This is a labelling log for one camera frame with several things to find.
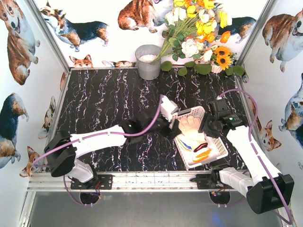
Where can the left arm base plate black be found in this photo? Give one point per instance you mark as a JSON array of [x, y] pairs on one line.
[[102, 182]]

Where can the blue dotted glove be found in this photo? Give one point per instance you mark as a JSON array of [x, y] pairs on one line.
[[198, 150]]

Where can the white perforated storage basket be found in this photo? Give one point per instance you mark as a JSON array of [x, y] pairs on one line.
[[218, 148]]

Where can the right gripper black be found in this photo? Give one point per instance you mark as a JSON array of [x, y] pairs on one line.
[[204, 123]]

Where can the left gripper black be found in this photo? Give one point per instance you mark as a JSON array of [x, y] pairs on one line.
[[171, 127]]

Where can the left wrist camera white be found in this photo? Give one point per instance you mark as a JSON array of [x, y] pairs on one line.
[[168, 108]]

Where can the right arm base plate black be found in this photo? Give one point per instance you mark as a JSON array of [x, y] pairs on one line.
[[206, 181]]

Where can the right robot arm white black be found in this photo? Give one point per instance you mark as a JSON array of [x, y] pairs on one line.
[[266, 189]]

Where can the cream glove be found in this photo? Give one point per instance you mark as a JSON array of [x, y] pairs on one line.
[[189, 124], [190, 138]]

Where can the artificial flower bouquet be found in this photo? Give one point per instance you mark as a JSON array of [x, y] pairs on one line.
[[191, 28]]

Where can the grey metal bucket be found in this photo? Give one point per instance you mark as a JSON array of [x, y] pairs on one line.
[[147, 62]]

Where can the sunflower pot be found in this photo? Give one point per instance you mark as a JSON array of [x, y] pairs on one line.
[[222, 58]]

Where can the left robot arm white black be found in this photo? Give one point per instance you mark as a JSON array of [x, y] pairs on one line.
[[63, 151]]

